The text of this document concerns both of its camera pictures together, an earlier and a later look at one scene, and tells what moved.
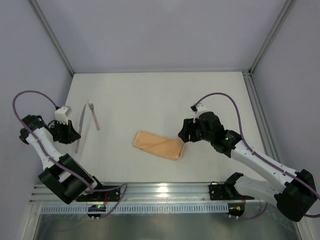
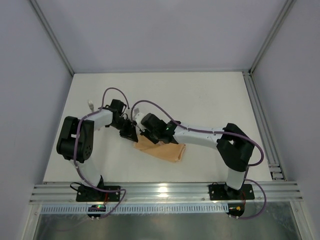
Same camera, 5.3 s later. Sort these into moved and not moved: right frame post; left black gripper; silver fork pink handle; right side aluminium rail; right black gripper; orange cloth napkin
Moved: left black gripper; right black gripper
Not moved: orange cloth napkin; right side aluminium rail; silver fork pink handle; right frame post
